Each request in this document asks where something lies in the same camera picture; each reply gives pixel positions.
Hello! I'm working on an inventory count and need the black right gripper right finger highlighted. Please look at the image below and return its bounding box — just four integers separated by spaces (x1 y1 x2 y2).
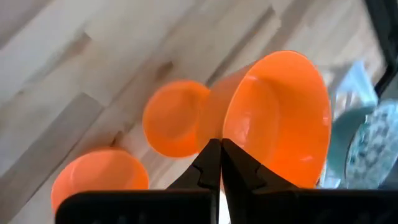
221 138 398 224

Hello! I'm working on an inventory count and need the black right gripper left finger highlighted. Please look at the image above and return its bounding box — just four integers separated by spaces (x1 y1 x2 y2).
55 138 222 224

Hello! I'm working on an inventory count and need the orange plastic mini bowl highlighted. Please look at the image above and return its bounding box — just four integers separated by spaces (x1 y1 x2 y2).
142 80 211 159
196 49 333 190
50 147 150 214

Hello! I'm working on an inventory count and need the teal bowl with floral interior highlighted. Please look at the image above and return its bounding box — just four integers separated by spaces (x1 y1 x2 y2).
323 99 398 190

